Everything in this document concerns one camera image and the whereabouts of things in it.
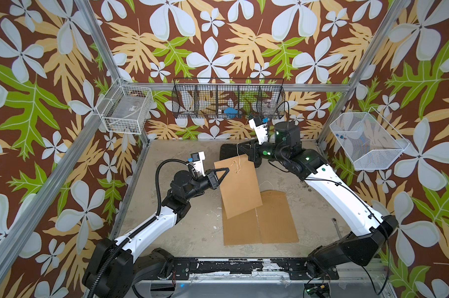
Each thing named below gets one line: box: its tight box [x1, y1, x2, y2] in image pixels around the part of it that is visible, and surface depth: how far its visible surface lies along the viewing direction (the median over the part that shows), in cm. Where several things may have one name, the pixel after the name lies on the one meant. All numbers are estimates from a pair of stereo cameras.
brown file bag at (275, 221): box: [255, 189, 300, 244], surface depth 91 cm
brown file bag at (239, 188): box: [213, 153, 263, 220], surface depth 73 cm
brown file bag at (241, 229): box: [222, 203, 262, 246], surface depth 84 cm
